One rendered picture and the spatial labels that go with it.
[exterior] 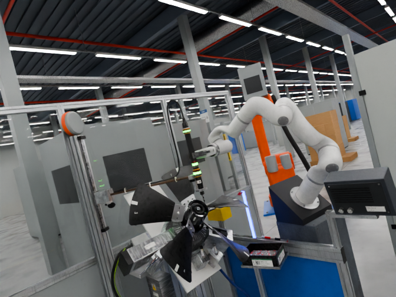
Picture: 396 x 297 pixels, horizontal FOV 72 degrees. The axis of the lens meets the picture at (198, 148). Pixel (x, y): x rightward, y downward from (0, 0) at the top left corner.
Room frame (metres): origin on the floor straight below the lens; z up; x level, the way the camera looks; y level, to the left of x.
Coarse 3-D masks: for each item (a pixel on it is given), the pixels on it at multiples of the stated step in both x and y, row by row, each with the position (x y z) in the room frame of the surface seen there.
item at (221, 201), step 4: (220, 196) 1.79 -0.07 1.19; (224, 196) 1.78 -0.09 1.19; (228, 196) 1.78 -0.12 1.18; (216, 200) 1.72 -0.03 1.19; (220, 200) 1.71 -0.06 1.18; (224, 200) 1.70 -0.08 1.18; (228, 200) 1.69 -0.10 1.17; (232, 200) 1.70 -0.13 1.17; (236, 200) 1.71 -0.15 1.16; (212, 204) 1.63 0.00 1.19; (216, 204) 1.61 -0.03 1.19; (220, 204) 1.60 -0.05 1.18; (224, 204) 1.61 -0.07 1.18; (228, 204) 1.61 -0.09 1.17; (232, 204) 1.62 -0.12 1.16; (236, 204) 1.63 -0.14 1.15; (240, 204) 1.64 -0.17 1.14; (244, 204) 1.65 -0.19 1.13
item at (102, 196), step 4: (112, 188) 1.74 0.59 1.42; (96, 192) 1.71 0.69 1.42; (100, 192) 1.68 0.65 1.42; (104, 192) 1.68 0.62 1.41; (108, 192) 1.69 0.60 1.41; (112, 192) 1.73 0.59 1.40; (96, 196) 1.69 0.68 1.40; (100, 196) 1.68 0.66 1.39; (104, 196) 1.68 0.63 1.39; (108, 196) 1.68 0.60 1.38; (112, 196) 1.71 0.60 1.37; (96, 200) 1.69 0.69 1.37; (100, 200) 1.69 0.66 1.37; (104, 200) 1.68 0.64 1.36; (108, 200) 1.67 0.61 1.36
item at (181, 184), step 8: (176, 168) 1.74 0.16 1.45; (184, 168) 1.73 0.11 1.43; (192, 168) 1.72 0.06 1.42; (168, 176) 1.71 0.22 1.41; (176, 176) 1.69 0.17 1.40; (184, 176) 1.68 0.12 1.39; (168, 184) 1.68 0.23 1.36; (176, 184) 1.66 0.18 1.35; (184, 184) 1.64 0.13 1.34; (192, 184) 1.62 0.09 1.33; (176, 192) 1.63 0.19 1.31; (184, 192) 1.61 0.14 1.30; (192, 192) 1.59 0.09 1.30
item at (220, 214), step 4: (216, 208) 2.00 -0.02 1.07; (220, 208) 1.97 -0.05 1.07; (224, 208) 1.97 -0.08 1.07; (228, 208) 1.99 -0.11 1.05; (212, 212) 2.01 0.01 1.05; (216, 212) 1.98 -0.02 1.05; (220, 212) 1.94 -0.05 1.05; (224, 212) 1.96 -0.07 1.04; (228, 212) 1.99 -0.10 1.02; (208, 216) 2.05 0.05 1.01; (212, 216) 2.02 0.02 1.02; (216, 216) 1.98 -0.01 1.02; (220, 216) 1.95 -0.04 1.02; (224, 216) 1.95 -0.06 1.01; (228, 216) 1.98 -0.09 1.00; (216, 220) 1.99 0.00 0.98; (220, 220) 1.96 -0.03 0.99; (224, 220) 1.95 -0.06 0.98
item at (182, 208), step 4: (176, 204) 1.48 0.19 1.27; (176, 208) 1.48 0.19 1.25; (180, 208) 1.49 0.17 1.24; (184, 208) 1.49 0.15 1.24; (176, 212) 1.48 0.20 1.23; (180, 212) 1.49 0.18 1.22; (172, 216) 1.47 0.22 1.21; (176, 216) 1.48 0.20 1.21; (180, 216) 1.49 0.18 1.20; (176, 220) 1.48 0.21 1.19; (180, 220) 1.49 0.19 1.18
